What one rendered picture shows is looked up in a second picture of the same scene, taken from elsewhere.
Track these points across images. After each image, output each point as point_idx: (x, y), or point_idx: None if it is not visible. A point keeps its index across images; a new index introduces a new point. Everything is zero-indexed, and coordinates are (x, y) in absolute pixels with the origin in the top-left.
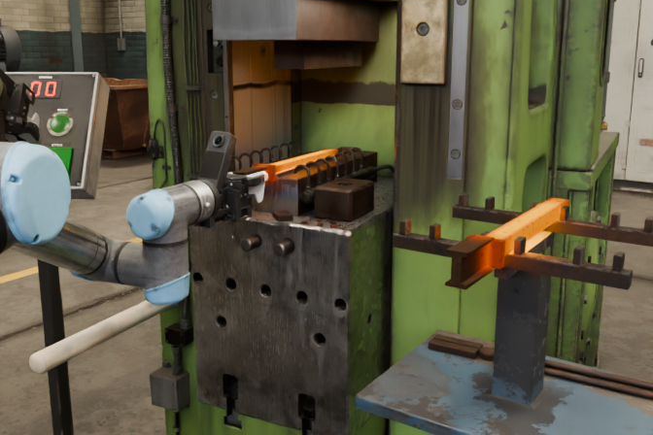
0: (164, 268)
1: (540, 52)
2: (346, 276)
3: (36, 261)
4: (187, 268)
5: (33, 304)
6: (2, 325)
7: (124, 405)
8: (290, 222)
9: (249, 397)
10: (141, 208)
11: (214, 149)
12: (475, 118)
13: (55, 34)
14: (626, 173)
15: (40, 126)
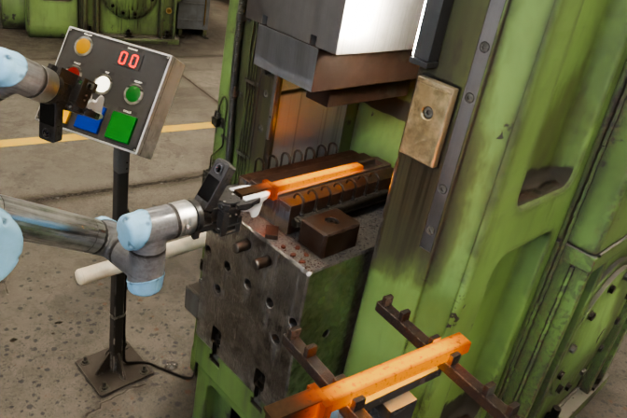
0: (138, 271)
1: (578, 136)
2: (300, 305)
3: (188, 118)
4: (159, 273)
5: (170, 160)
6: (140, 174)
7: (194, 277)
8: (271, 243)
9: (226, 351)
10: (124, 227)
11: (214, 174)
12: (454, 207)
13: None
14: None
15: (118, 91)
